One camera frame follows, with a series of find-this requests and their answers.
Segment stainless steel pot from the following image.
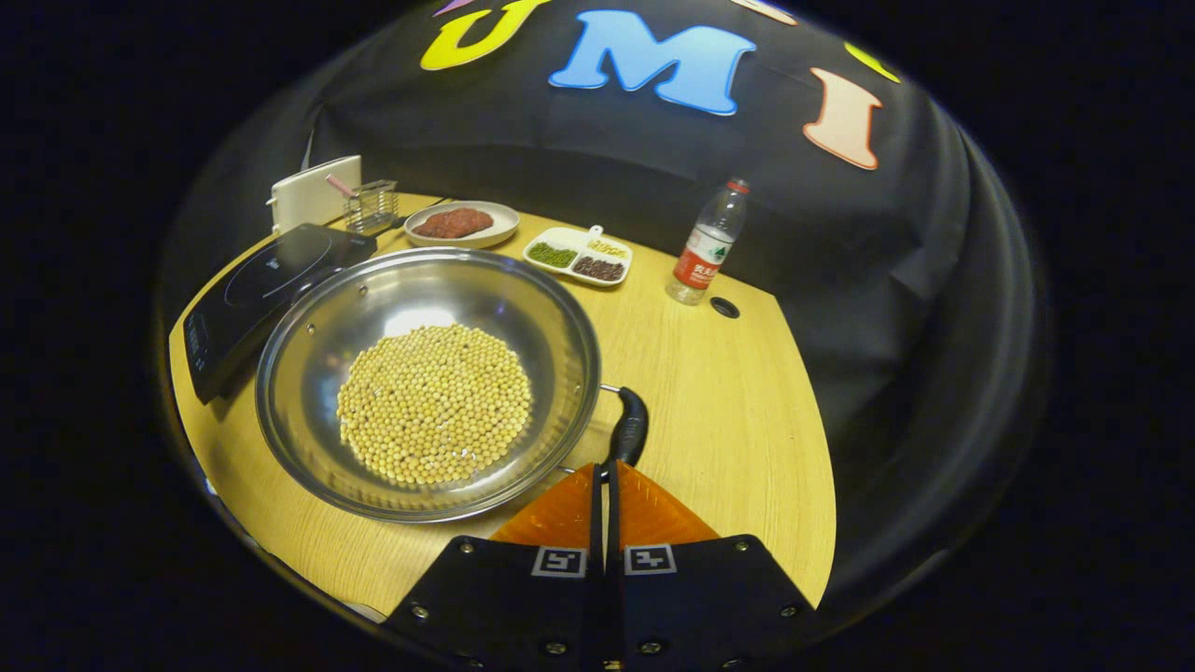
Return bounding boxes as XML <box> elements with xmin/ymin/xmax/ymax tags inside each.
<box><xmin>255</xmin><ymin>247</ymin><xmax>651</xmax><ymax>524</ymax></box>

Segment brown meat slices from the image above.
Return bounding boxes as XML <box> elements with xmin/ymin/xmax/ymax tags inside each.
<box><xmin>413</xmin><ymin>207</ymin><xmax>495</xmax><ymax>240</ymax></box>

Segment clear wire basket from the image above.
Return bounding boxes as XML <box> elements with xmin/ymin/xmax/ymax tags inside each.
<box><xmin>343</xmin><ymin>179</ymin><xmax>400</xmax><ymax>236</ymax></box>

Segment black backdrop cloth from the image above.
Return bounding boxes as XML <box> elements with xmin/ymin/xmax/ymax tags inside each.
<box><xmin>159</xmin><ymin>0</ymin><xmax>1051</xmax><ymax>608</ymax></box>

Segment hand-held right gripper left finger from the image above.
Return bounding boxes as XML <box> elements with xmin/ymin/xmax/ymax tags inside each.
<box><xmin>385</xmin><ymin>462</ymin><xmax>607</xmax><ymax>669</ymax></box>

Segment white round plate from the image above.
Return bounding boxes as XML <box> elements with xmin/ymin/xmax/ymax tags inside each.
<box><xmin>404</xmin><ymin>201</ymin><xmax>521</xmax><ymax>249</ymax></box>

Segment white divided bean dish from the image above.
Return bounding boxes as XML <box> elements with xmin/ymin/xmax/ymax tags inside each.
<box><xmin>523</xmin><ymin>225</ymin><xmax>634</xmax><ymax>287</ymax></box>

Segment white toaster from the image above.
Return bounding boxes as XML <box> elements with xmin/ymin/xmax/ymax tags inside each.
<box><xmin>269</xmin><ymin>155</ymin><xmax>363</xmax><ymax>234</ymax></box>

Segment clear plastic water bottle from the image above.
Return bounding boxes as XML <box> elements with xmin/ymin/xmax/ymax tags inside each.
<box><xmin>666</xmin><ymin>178</ymin><xmax>751</xmax><ymax>306</ymax></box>

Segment black induction cooktop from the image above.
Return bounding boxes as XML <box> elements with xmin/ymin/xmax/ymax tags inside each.
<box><xmin>183</xmin><ymin>223</ymin><xmax>378</xmax><ymax>405</ymax></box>

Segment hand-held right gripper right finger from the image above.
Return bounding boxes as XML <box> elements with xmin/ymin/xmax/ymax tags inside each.
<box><xmin>606</xmin><ymin>459</ymin><xmax>819</xmax><ymax>669</ymax></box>

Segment pile of soybeans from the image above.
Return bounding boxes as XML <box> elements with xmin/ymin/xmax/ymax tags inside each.
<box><xmin>336</xmin><ymin>324</ymin><xmax>535</xmax><ymax>487</ymax></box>

